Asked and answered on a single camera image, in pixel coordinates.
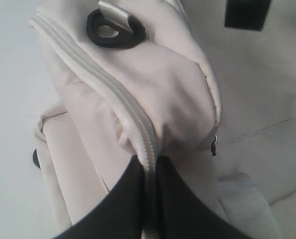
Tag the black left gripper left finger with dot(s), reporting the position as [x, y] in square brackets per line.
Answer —
[120, 215]

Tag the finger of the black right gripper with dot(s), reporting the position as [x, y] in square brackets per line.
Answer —
[246, 14]

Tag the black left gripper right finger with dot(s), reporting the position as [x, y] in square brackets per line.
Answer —
[243, 211]

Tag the cream fabric duffel bag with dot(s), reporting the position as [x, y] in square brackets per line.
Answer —
[158, 78]

